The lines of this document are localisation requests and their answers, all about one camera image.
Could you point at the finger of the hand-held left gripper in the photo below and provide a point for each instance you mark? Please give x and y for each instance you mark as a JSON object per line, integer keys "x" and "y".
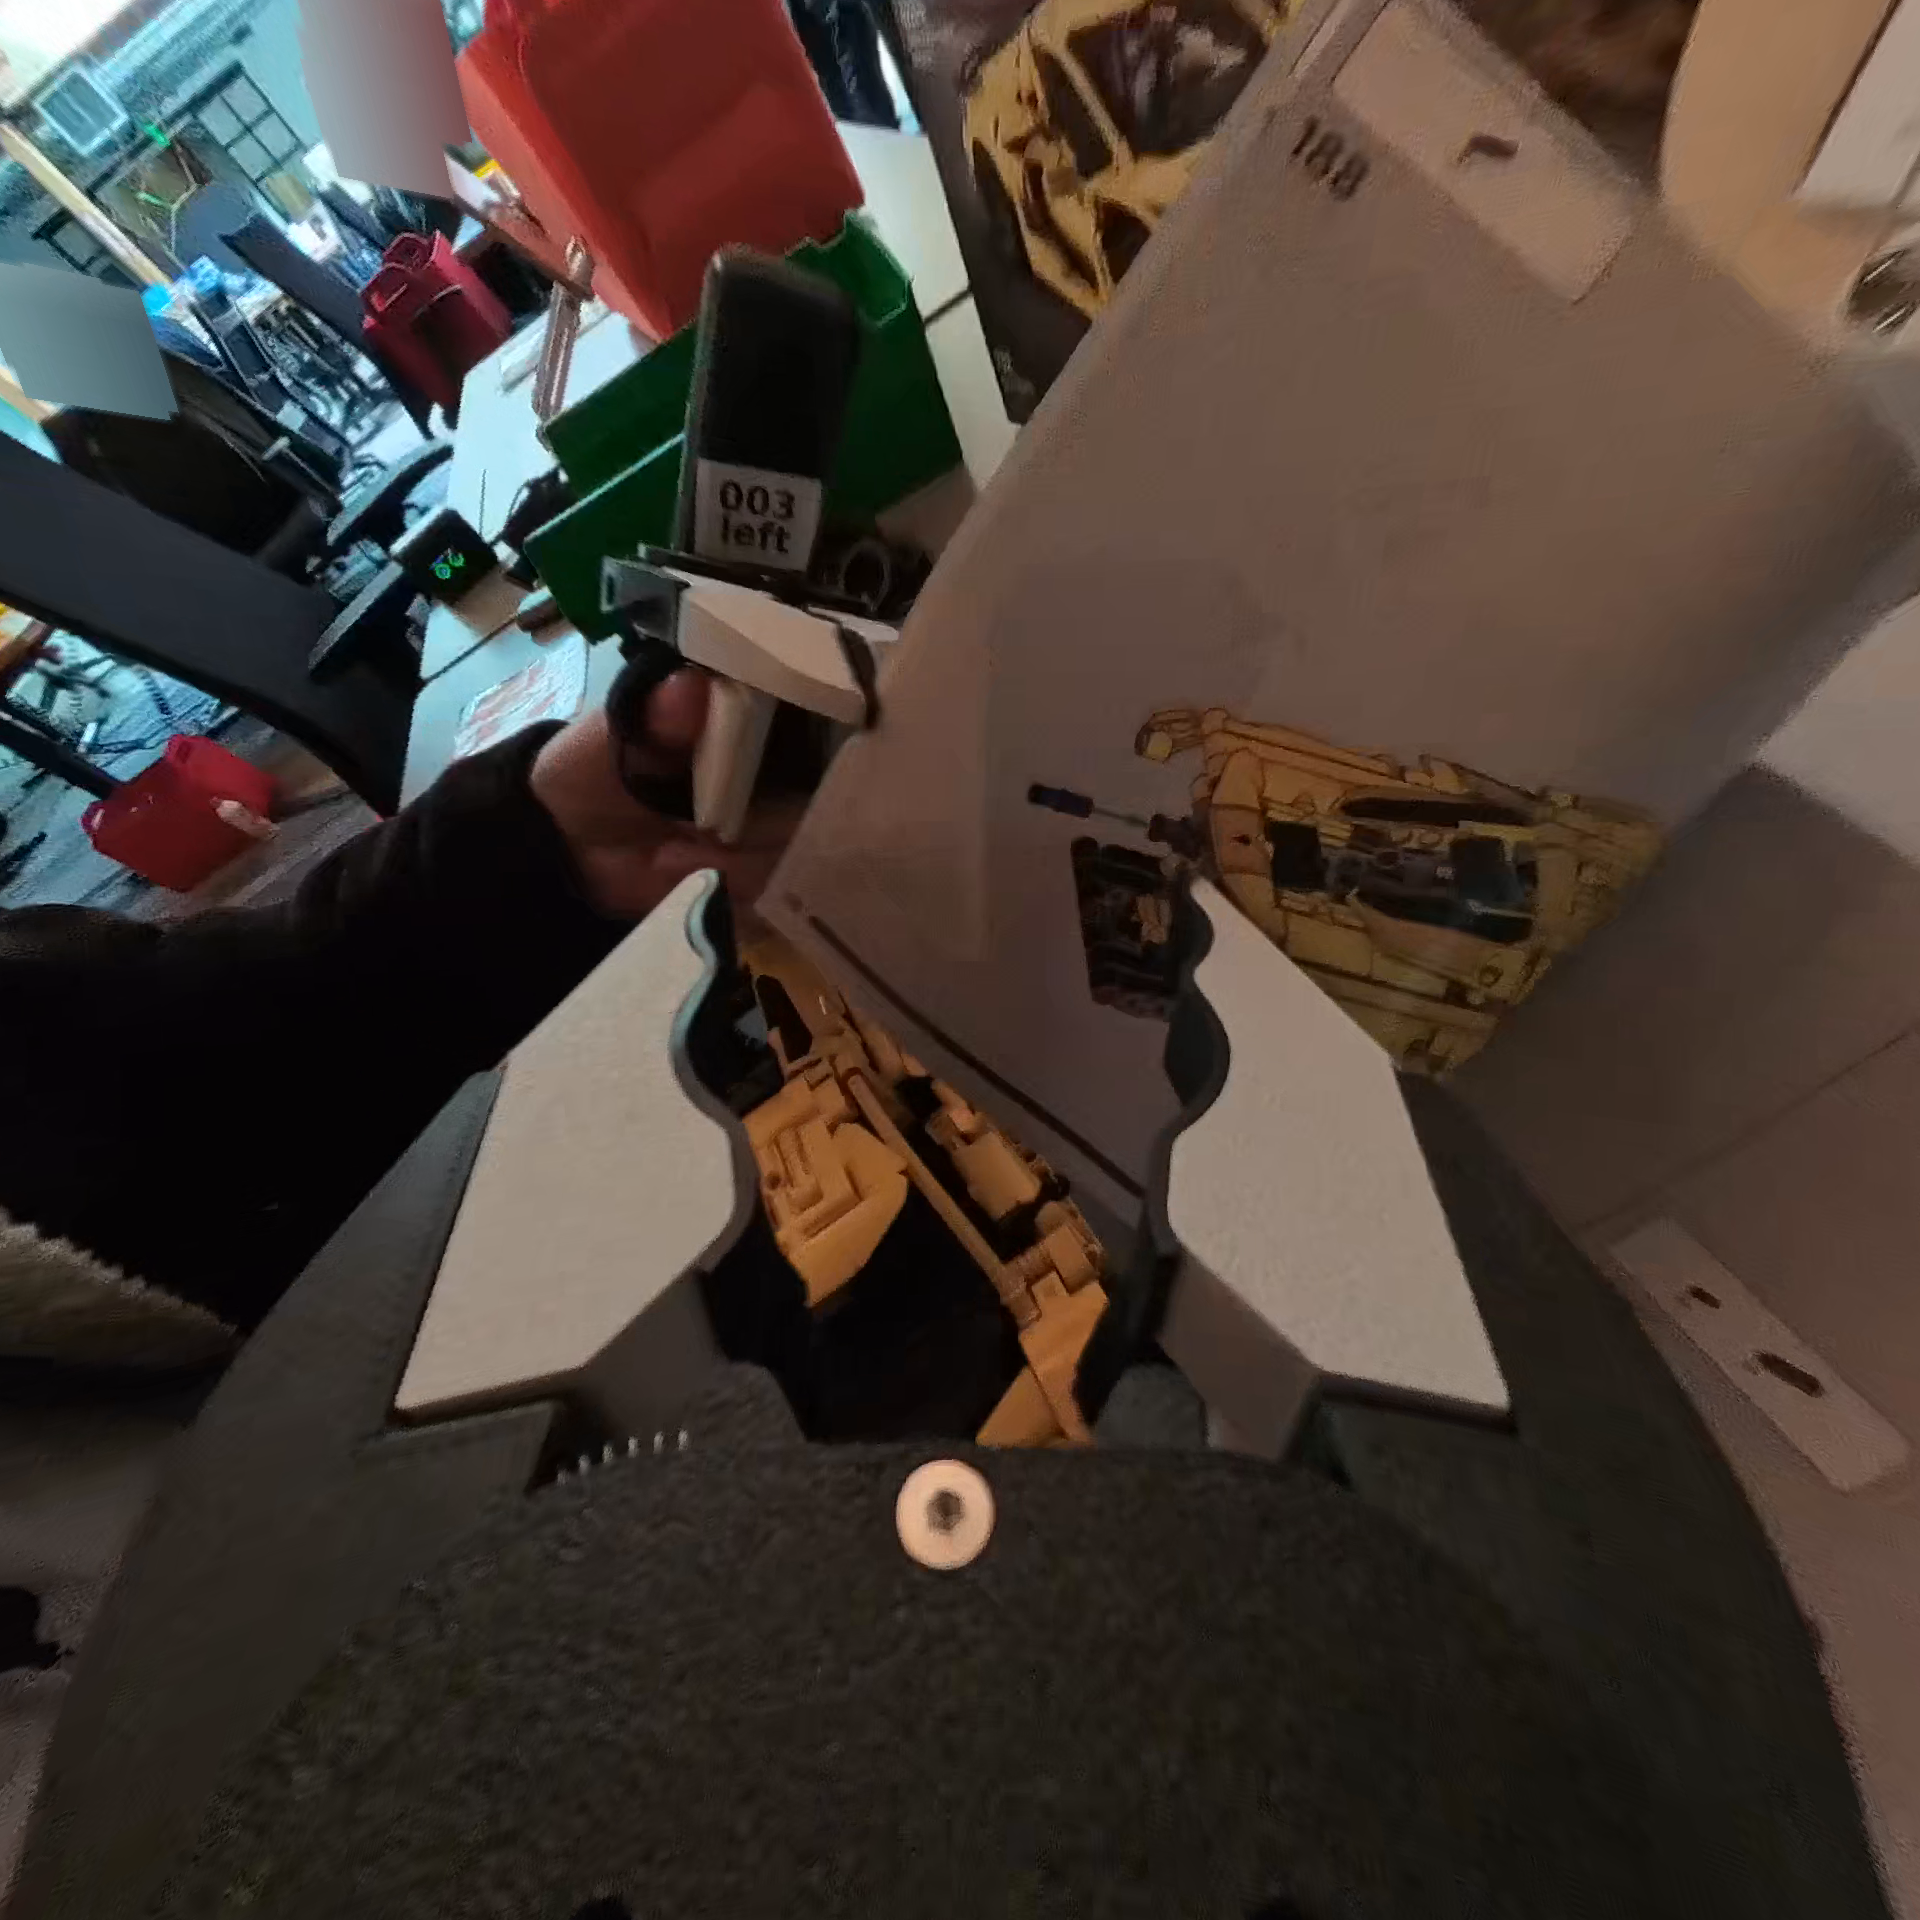
{"x": 780, "y": 645}

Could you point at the yellow toy brick car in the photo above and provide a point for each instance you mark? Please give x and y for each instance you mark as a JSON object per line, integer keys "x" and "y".
{"x": 819, "y": 1183}

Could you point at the dark red bag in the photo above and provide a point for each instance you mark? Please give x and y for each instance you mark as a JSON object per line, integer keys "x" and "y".
{"x": 435, "y": 324}

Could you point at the person's left forearm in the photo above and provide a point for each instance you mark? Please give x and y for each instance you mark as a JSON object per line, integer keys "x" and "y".
{"x": 301, "y": 1019}

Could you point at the small red plastic bin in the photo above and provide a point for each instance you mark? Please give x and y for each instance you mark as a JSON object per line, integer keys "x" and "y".
{"x": 174, "y": 826}

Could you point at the toy car box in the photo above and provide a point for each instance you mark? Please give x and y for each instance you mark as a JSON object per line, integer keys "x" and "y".
{"x": 1081, "y": 181}

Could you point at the green plastic bin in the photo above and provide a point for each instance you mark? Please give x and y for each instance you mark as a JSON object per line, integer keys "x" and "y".
{"x": 899, "y": 404}

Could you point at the building instruction booklet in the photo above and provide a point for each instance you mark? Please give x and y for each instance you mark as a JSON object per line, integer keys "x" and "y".
{"x": 1350, "y": 524}

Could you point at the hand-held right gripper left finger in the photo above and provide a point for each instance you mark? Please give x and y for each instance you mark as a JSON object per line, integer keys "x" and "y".
{"x": 570, "y": 1214}

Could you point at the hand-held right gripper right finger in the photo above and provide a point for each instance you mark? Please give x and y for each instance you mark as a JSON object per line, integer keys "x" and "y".
{"x": 1322, "y": 1230}

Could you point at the black toy tyre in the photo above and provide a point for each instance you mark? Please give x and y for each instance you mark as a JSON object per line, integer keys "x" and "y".
{"x": 878, "y": 569}

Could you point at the small device with green display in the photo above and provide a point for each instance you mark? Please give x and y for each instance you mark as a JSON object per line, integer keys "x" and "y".
{"x": 442, "y": 562}

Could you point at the black fleece-lined jacket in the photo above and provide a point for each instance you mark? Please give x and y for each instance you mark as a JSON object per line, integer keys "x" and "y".
{"x": 90, "y": 1290}

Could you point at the person's left hand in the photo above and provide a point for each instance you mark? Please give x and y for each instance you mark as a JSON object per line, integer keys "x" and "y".
{"x": 631, "y": 854}

